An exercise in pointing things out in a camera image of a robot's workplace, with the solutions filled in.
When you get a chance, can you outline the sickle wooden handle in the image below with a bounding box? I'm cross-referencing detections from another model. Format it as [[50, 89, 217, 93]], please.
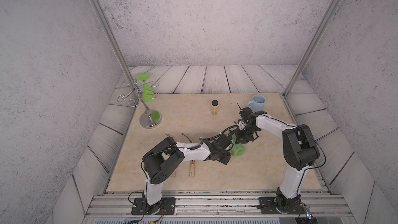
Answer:
[[181, 133, 197, 178], [165, 134, 180, 177]]

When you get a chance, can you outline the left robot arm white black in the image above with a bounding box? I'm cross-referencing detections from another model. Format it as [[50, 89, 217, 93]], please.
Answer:
[[142, 133, 233, 206]]

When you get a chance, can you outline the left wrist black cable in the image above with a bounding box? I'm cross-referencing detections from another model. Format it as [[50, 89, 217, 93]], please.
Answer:
[[201, 125, 240, 144]]

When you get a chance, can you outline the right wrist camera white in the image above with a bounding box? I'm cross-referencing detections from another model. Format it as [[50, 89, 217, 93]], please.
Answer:
[[237, 119, 246, 130]]

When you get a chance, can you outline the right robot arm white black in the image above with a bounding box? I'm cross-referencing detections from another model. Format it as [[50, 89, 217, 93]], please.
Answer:
[[236, 107, 320, 214]]

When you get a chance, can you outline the leftmost sickle wooden handle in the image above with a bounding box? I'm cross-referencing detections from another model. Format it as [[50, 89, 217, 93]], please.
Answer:
[[165, 134, 180, 177]]

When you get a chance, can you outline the right aluminium corner post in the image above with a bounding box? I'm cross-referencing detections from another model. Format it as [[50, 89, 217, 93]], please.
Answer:
[[283, 0, 355, 97]]

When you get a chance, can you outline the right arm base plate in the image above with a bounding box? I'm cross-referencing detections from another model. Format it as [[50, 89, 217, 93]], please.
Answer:
[[257, 196, 306, 215]]

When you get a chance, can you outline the small jar black lid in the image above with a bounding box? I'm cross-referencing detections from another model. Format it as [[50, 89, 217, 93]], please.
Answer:
[[211, 100, 219, 115]]

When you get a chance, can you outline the aluminium corner post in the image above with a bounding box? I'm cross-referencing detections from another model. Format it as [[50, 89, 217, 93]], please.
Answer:
[[283, 0, 355, 97], [89, 0, 136, 87]]

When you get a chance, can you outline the silver metal glass rack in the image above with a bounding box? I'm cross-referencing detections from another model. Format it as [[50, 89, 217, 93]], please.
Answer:
[[117, 80, 162, 129]]

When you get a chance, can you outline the middle sickle wooden handle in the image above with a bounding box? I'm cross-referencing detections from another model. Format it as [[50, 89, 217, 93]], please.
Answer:
[[181, 133, 197, 178]]

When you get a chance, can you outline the aluminium rail frame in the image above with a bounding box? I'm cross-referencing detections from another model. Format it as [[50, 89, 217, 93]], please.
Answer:
[[85, 190, 356, 224]]

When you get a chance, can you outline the light blue ceramic mug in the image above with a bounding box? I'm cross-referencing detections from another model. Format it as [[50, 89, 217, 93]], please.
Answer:
[[247, 94, 266, 112]]

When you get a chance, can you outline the green microfiber rag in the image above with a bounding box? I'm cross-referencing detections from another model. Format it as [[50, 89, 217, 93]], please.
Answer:
[[231, 134, 246, 157]]

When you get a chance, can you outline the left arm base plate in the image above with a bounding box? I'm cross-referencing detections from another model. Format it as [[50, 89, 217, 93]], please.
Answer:
[[131, 197, 176, 216]]

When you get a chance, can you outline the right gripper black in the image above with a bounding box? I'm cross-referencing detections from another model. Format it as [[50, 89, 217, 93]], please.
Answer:
[[234, 125, 257, 143]]

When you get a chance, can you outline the left aluminium corner post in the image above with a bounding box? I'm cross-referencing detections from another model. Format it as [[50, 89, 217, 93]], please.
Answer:
[[89, 0, 136, 87]]

